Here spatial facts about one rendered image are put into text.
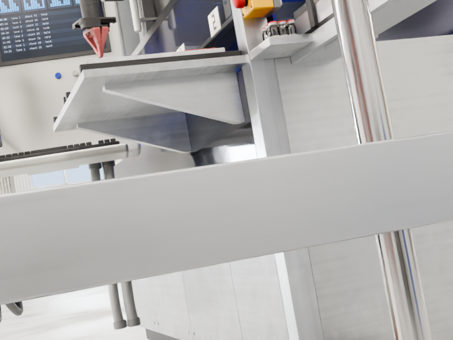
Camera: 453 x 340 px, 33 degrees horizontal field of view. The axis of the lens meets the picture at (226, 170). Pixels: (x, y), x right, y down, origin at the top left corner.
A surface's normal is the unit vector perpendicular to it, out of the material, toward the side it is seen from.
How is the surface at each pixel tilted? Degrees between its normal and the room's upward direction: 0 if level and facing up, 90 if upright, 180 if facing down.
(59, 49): 90
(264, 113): 90
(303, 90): 90
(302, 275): 90
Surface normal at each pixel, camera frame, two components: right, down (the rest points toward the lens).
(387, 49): 0.31, -0.13
